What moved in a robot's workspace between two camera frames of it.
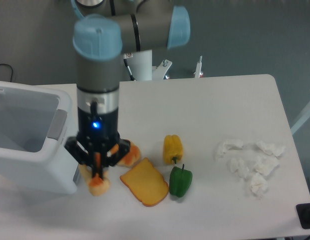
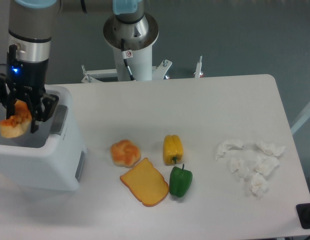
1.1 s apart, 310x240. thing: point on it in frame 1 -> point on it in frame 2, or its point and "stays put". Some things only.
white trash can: [32, 123] stays put
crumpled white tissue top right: [276, 149] stays put
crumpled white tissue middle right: [266, 164] stays put
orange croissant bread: [99, 185] -> [17, 124]
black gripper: [98, 131] -> [27, 80]
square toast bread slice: [146, 183] stays put
